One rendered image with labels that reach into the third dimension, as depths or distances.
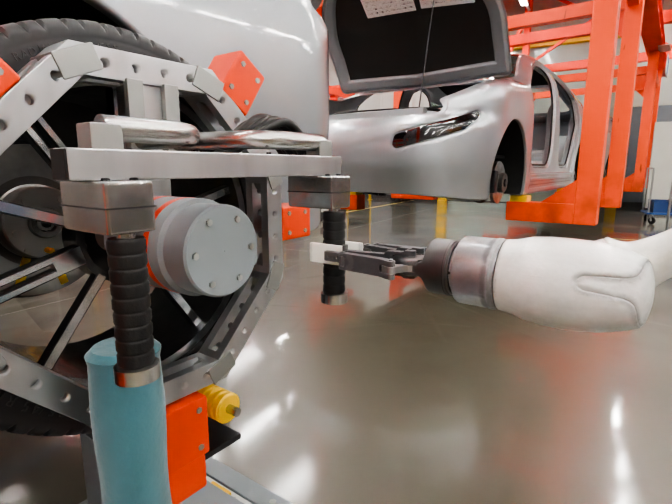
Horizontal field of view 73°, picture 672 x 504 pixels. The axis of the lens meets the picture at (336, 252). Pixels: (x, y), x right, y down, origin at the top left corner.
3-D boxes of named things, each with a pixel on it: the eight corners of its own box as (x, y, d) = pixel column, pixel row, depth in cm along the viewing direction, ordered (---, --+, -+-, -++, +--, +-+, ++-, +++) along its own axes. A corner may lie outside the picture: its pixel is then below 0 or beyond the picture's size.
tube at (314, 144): (247, 158, 83) (245, 98, 81) (332, 157, 72) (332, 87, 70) (161, 157, 69) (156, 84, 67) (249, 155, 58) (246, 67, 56)
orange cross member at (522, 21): (408, 69, 643) (409, 37, 635) (622, 39, 492) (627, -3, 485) (404, 67, 633) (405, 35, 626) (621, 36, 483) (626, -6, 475)
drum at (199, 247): (179, 271, 81) (174, 192, 79) (264, 290, 69) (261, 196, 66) (100, 288, 70) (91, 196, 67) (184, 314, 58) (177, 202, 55)
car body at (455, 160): (467, 183, 776) (472, 85, 747) (591, 186, 667) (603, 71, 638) (254, 200, 384) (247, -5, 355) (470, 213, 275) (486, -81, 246)
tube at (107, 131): (148, 156, 68) (143, 81, 66) (236, 154, 56) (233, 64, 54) (11, 153, 54) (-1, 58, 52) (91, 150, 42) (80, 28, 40)
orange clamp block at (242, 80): (219, 119, 86) (238, 82, 89) (248, 116, 81) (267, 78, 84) (192, 93, 81) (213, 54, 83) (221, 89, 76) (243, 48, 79)
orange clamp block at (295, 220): (256, 237, 97) (285, 233, 104) (283, 241, 92) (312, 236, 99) (255, 204, 96) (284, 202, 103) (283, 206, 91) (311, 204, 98)
